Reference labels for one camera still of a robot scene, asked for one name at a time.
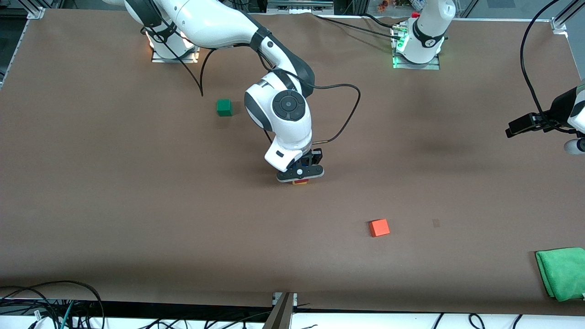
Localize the metal table edge bracket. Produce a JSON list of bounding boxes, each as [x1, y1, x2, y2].
[[264, 292, 298, 329]]

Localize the black cable bundle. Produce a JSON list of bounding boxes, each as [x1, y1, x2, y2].
[[0, 280, 106, 329]]

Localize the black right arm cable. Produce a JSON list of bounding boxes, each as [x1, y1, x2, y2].
[[155, 25, 362, 144]]

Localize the orange wooden block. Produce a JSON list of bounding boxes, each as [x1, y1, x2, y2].
[[369, 218, 391, 238]]

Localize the green folded cloth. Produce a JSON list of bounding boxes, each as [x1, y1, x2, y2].
[[535, 247, 585, 302]]

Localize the black cable on table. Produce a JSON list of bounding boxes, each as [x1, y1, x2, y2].
[[313, 14, 405, 41]]

